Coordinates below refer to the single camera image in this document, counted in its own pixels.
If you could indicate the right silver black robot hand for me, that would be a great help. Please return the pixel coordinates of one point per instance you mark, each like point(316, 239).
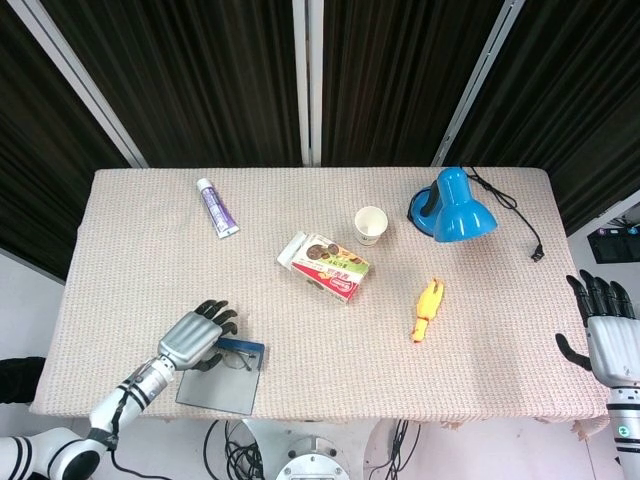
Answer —
point(615, 350)

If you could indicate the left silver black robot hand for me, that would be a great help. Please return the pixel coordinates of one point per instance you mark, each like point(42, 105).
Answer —
point(190, 340)

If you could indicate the blue glasses case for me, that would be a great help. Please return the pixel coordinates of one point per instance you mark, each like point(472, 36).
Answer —
point(220, 390)

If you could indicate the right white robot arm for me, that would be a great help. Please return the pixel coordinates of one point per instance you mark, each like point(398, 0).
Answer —
point(625, 425)

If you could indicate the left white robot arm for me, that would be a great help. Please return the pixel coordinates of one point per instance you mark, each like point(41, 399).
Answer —
point(110, 407)

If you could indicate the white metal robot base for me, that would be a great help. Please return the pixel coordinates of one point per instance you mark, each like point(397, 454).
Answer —
point(315, 460)

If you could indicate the red green cookie box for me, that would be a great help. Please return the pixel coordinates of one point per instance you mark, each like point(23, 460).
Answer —
point(330, 270)

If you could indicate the black electronic device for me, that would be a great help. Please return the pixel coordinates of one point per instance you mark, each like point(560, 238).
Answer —
point(612, 247)

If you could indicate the purple white toothpaste tube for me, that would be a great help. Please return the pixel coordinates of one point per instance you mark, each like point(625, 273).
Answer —
point(216, 207)

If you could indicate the beige woven tablecloth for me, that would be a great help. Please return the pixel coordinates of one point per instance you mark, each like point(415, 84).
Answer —
point(350, 375)

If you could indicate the yellow rubber chicken toy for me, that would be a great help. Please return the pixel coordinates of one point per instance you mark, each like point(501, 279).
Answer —
point(427, 307)

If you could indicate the blue desk lamp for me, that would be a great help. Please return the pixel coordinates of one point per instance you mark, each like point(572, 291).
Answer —
point(460, 210)

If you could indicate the white paper cup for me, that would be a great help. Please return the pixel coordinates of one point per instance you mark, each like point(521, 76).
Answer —
point(371, 225)

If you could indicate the black pleated curtain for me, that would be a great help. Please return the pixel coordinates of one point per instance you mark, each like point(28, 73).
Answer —
point(575, 100)
point(200, 75)
point(30, 150)
point(395, 75)

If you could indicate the thin metal frame eyeglasses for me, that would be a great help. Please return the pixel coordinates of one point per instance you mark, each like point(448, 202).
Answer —
point(231, 361)

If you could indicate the white frame post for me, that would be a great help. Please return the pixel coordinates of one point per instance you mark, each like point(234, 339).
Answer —
point(477, 85)
point(307, 80)
point(85, 85)

